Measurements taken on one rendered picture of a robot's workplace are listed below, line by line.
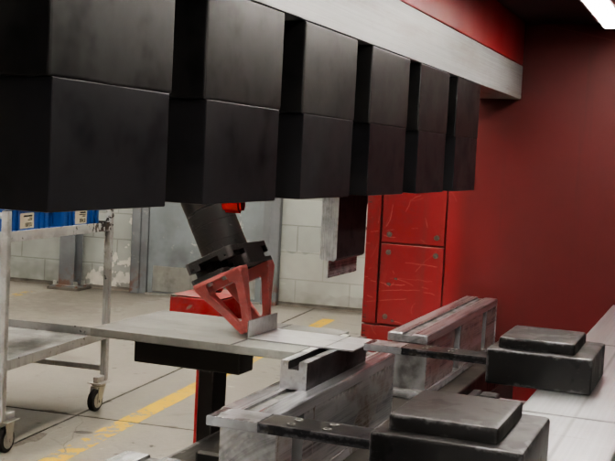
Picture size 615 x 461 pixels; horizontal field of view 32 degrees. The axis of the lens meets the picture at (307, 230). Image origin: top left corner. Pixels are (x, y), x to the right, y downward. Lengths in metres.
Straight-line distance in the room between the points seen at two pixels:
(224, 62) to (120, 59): 0.15
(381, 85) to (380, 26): 0.07
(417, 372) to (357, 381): 0.33
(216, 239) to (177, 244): 7.69
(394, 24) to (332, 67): 0.21
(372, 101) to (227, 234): 0.24
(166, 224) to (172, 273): 0.40
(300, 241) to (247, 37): 7.78
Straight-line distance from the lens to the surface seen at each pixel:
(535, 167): 2.06
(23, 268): 9.68
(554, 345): 1.17
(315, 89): 1.03
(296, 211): 8.64
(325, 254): 1.21
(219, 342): 1.23
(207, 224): 1.28
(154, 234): 9.05
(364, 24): 1.17
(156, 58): 0.76
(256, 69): 0.91
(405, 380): 1.59
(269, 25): 0.93
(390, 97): 1.26
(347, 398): 1.23
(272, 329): 1.32
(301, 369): 1.14
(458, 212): 2.09
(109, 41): 0.71
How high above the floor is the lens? 1.22
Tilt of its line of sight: 4 degrees down
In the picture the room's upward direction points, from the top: 3 degrees clockwise
